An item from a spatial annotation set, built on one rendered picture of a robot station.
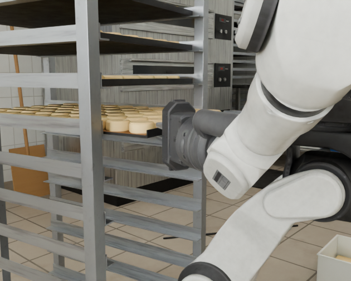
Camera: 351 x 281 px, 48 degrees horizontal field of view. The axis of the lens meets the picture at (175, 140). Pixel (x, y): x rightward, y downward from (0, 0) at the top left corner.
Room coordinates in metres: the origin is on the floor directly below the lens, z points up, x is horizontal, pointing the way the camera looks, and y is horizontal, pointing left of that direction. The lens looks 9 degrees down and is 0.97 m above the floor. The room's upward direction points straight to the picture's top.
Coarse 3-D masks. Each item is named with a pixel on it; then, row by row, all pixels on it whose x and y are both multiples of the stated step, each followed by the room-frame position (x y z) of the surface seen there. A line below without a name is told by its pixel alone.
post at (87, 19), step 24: (96, 0) 0.74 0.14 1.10; (96, 24) 0.74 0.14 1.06; (96, 48) 0.74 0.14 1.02; (96, 72) 0.74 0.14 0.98; (96, 96) 0.74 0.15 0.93; (96, 120) 0.74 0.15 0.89; (96, 144) 0.73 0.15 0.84; (96, 168) 0.73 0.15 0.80; (96, 192) 0.73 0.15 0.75; (96, 216) 0.73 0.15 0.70; (96, 240) 0.73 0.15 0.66; (96, 264) 0.72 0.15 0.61
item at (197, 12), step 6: (198, 6) 1.11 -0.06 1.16; (198, 12) 1.11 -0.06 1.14; (162, 18) 1.14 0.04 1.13; (168, 18) 1.13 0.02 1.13; (174, 18) 1.13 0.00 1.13; (180, 18) 1.13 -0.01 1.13; (186, 18) 1.13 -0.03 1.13; (102, 24) 1.26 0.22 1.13; (108, 24) 1.25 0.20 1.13; (114, 24) 1.25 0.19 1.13; (120, 24) 1.25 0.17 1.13
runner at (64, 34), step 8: (0, 32) 0.89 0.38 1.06; (8, 32) 0.88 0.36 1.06; (16, 32) 0.87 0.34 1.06; (24, 32) 0.85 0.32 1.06; (32, 32) 0.84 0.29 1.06; (40, 32) 0.83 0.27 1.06; (48, 32) 0.82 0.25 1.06; (56, 32) 0.80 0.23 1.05; (64, 32) 0.79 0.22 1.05; (72, 32) 0.78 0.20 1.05; (0, 40) 0.89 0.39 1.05; (8, 40) 0.88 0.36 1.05; (16, 40) 0.87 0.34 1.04; (24, 40) 0.85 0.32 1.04; (32, 40) 0.84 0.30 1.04; (40, 40) 0.83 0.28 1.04; (48, 40) 0.82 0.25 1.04; (56, 40) 0.81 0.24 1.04; (64, 40) 0.79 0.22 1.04; (72, 40) 0.78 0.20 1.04; (104, 40) 0.77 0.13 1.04
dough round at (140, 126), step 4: (140, 120) 0.79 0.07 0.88; (144, 120) 0.79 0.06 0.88; (132, 124) 0.75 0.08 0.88; (136, 124) 0.74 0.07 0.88; (140, 124) 0.74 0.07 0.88; (144, 124) 0.74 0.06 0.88; (148, 124) 0.74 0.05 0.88; (152, 124) 0.75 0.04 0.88; (132, 128) 0.75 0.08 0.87; (136, 128) 0.74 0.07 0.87; (140, 128) 0.74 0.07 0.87; (144, 128) 0.74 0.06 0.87; (148, 128) 0.74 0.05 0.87; (152, 128) 0.75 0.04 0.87; (132, 132) 0.75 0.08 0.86; (136, 132) 0.74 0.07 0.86; (140, 132) 0.74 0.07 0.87; (144, 132) 0.74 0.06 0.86
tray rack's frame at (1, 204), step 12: (48, 60) 1.42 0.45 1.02; (48, 72) 1.42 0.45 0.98; (48, 96) 1.43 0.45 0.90; (0, 132) 1.26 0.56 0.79; (0, 144) 1.26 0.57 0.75; (48, 144) 1.43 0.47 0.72; (0, 168) 1.26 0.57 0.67; (0, 180) 1.25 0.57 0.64; (60, 192) 1.44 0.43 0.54; (0, 204) 1.25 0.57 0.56; (0, 216) 1.25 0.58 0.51; (60, 216) 1.44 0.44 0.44; (0, 240) 1.24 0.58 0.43; (60, 240) 1.43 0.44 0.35; (60, 264) 1.43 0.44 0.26
